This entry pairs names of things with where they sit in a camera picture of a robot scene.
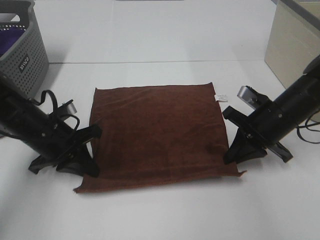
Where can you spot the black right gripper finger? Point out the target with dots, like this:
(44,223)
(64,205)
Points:
(244,148)

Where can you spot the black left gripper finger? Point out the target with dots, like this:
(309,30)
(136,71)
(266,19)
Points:
(78,161)
(39,163)

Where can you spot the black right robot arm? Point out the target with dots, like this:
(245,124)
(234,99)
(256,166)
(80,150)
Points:
(300,100)

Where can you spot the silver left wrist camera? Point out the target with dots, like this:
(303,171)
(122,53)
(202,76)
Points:
(67,108)

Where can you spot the grey perforated plastic basket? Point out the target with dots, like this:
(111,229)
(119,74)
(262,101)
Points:
(26,63)

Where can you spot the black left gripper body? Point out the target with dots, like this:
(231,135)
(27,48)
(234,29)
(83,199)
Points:
(66,148)

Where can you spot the brown towel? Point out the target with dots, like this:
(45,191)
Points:
(157,135)

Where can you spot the purple towel in basket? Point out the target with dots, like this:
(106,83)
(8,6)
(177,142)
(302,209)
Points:
(8,38)

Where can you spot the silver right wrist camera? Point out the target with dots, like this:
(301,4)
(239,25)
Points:
(249,96)

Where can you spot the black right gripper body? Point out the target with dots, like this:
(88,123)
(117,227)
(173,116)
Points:
(268,124)

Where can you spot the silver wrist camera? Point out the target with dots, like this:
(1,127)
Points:
(67,108)
(249,96)

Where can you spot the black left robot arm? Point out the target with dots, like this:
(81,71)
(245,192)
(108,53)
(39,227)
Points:
(50,129)

